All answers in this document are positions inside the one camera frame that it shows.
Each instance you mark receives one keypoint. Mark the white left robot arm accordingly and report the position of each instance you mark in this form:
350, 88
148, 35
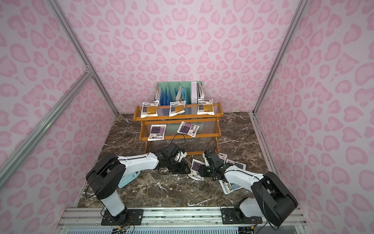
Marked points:
113, 173

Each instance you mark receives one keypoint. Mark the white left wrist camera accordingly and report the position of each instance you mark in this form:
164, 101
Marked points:
180, 155

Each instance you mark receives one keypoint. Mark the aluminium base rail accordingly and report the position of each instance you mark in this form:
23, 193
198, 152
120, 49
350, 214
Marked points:
174, 220

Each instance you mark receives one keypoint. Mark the purple coffee bag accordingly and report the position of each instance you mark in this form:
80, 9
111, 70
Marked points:
187, 128
196, 169
157, 132

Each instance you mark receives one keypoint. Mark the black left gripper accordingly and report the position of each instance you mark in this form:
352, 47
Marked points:
177, 166

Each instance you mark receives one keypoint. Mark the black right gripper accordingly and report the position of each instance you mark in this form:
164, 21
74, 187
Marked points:
207, 169

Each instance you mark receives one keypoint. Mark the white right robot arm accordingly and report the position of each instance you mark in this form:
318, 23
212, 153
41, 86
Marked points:
273, 200

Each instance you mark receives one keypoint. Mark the yellow coffee bag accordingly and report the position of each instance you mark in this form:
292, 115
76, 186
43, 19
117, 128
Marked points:
205, 107
177, 108
149, 109

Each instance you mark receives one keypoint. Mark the orange wooden three-tier shelf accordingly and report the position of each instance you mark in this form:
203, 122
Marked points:
209, 128

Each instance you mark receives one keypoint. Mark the green file organizer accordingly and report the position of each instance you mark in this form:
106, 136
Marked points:
167, 92

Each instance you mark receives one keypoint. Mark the light blue calculator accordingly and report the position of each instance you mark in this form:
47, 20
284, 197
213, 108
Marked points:
126, 179

